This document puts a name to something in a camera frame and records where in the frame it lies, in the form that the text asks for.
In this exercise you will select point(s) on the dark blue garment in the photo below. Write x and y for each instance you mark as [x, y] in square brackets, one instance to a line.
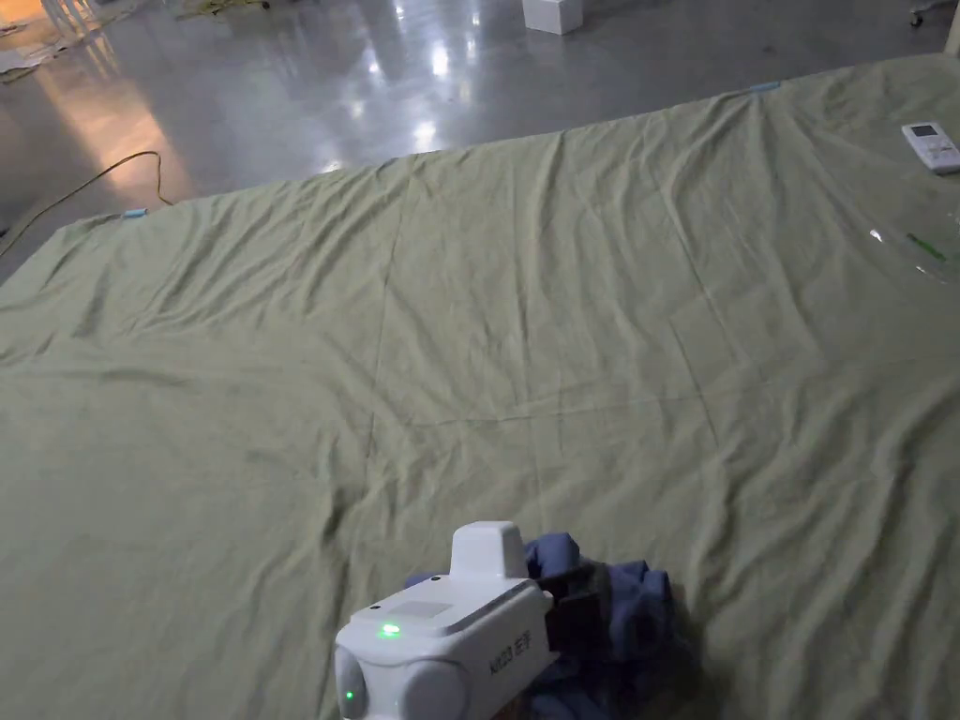
[637, 622]

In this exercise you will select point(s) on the white box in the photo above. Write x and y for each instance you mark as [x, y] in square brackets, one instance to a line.
[553, 13]

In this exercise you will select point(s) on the bed with pale green sheet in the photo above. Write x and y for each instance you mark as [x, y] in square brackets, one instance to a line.
[480, 337]

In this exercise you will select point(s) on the clear plastic bag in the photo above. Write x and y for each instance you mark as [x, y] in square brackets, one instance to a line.
[919, 251]

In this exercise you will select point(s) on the white remote control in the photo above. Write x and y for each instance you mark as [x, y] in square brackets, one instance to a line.
[932, 146]

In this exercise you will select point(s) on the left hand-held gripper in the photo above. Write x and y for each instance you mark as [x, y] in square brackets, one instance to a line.
[442, 637]

